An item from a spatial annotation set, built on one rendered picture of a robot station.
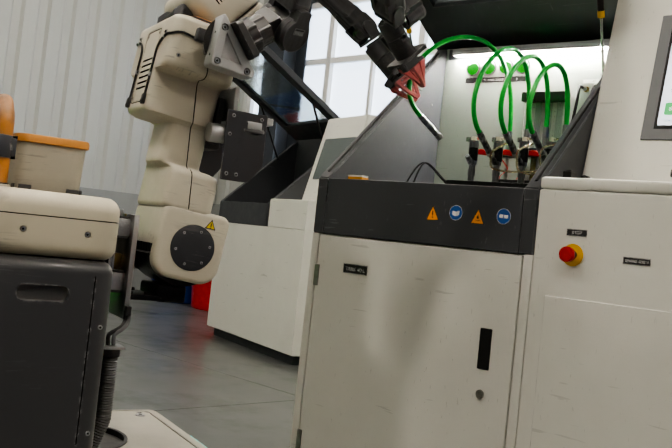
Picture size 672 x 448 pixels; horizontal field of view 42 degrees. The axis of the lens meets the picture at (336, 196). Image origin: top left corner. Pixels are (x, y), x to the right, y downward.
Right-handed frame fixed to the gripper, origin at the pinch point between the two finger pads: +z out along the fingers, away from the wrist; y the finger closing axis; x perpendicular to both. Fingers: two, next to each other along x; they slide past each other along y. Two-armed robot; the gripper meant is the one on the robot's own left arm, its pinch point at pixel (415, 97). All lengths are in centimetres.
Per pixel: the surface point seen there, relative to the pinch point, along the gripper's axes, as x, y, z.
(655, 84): -37, -37, 39
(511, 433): 48, -25, 80
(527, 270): 21, -33, 53
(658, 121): -29, -38, 46
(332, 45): -221, 565, -158
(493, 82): -34.8, 23.7, 8.6
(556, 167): -2, -34, 39
